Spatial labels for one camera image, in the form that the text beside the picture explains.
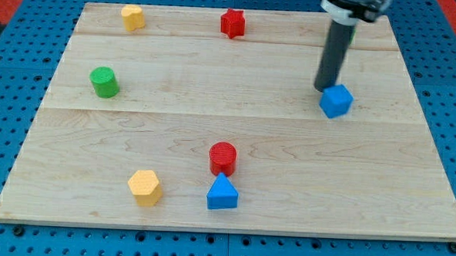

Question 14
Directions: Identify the wooden board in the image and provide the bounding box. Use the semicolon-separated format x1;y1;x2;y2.
0;2;456;241

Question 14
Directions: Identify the green block behind rod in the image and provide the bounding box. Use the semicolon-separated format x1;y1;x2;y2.
349;27;357;45

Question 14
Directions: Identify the green cylinder block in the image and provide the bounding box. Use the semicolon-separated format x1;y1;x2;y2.
89;66;119;98

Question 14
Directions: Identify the blue cube block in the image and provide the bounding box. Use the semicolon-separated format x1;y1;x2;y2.
319;84;354;119

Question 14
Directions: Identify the yellow hexagon block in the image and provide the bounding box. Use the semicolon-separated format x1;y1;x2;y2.
128;170;163;207

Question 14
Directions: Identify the robot arm end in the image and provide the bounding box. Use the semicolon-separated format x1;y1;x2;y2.
320;0;392;26

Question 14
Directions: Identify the grey pusher rod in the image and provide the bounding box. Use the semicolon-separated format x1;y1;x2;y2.
314;21;356;92

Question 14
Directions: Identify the blue triangle block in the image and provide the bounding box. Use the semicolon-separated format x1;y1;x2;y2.
206;173;239;210

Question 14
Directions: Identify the red star block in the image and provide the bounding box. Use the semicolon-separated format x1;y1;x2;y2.
220;8;246;39

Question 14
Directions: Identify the yellow heart block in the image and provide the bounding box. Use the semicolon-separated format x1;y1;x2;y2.
120;4;146;31

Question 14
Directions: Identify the red cylinder block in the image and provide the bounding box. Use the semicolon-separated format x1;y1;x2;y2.
209;142;237;177

